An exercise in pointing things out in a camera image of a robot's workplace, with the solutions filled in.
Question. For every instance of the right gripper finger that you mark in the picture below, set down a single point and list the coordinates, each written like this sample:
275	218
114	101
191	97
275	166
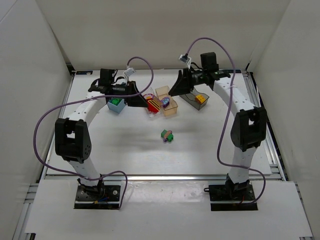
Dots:
181	77
181	87

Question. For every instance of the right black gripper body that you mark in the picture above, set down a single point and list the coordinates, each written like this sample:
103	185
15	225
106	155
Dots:
185	78

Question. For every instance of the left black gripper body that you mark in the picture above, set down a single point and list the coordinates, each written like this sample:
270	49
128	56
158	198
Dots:
132	90

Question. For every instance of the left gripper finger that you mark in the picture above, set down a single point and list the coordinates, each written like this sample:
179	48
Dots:
137	101
137	87

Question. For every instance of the smoky grey container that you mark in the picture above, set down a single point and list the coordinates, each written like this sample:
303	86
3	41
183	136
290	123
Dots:
189	98

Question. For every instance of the small green lego brick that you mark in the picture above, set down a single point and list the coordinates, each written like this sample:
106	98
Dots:
115	101

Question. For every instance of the purple lotus lego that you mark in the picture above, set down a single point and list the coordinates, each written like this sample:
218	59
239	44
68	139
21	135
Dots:
165	102

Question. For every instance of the blue plastic container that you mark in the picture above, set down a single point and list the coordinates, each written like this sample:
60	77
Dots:
116	109

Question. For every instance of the yellow flower lego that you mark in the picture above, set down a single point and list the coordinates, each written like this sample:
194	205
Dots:
200	99

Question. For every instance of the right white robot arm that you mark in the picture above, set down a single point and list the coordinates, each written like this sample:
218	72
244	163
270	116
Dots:
250	122

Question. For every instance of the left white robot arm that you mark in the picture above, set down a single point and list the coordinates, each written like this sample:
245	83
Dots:
72	138

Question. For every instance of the orange transparent container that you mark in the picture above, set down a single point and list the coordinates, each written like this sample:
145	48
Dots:
169	105

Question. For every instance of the clear plastic container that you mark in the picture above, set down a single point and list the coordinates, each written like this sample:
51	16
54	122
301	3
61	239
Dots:
150	90

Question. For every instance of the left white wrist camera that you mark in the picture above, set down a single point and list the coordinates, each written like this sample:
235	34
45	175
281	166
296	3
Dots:
128	72

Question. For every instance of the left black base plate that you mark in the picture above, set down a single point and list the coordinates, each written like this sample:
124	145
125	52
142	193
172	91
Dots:
105	198

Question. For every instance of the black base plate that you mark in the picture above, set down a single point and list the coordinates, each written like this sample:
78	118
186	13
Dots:
105	198
222	201

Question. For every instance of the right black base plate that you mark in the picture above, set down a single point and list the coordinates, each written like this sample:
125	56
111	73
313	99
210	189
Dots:
222	201

